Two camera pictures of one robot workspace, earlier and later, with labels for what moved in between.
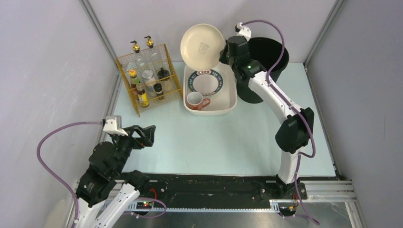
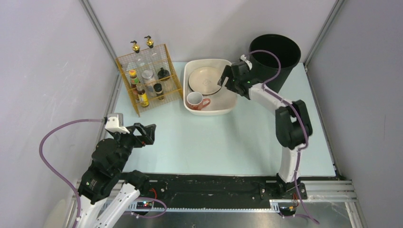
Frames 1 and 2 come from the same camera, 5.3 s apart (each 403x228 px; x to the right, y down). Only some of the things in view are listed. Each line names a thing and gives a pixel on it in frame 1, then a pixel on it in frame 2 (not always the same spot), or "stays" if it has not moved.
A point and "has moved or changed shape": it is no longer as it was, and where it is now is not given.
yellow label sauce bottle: x=143 y=98 stays
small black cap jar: x=158 y=88 stays
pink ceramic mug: x=195 y=100 stays
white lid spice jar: x=149 y=81 stays
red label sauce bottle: x=134 y=80 stays
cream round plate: x=201 y=45 → x=204 y=80
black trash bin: x=264 y=51 has moved or changed shape
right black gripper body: x=229 y=52 → x=231 y=80
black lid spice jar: x=163 y=73 stays
